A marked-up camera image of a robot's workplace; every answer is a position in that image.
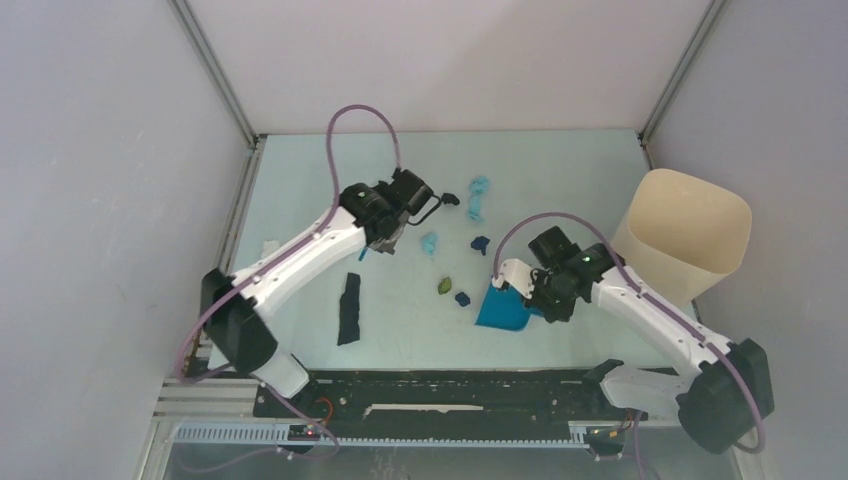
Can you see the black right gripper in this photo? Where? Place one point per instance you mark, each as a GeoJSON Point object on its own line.
{"type": "Point", "coordinates": [561, 314]}

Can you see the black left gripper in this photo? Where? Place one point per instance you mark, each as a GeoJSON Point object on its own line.
{"type": "Point", "coordinates": [383, 247]}

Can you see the light blue scrap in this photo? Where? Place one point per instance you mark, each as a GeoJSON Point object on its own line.
{"type": "Point", "coordinates": [428, 243]}
{"type": "Point", "coordinates": [479, 185]}
{"type": "Point", "coordinates": [474, 212]}

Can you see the blue dustpan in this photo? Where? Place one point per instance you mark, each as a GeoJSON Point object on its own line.
{"type": "Point", "coordinates": [503, 309]}

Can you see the green paper scrap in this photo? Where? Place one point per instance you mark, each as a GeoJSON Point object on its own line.
{"type": "Point", "coordinates": [444, 286]}

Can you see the dark blue scrap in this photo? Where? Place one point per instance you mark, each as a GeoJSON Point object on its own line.
{"type": "Point", "coordinates": [480, 244]}
{"type": "Point", "coordinates": [462, 299]}

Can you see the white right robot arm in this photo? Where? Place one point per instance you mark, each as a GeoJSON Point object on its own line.
{"type": "Point", "coordinates": [720, 389]}

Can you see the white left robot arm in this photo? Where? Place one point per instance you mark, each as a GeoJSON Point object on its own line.
{"type": "Point", "coordinates": [237, 308]}

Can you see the black paper scrap centre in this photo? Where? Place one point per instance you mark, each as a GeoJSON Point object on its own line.
{"type": "Point", "coordinates": [450, 199]}

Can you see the light blue scrap top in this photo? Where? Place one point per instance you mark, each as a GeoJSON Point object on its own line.
{"type": "Point", "coordinates": [479, 185]}

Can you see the beige waste bin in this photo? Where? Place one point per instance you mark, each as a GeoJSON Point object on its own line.
{"type": "Point", "coordinates": [682, 235]}

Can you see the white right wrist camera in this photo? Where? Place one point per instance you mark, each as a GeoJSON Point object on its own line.
{"type": "Point", "coordinates": [514, 274]}

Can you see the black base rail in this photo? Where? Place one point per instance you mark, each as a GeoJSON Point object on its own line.
{"type": "Point", "coordinates": [496, 406]}

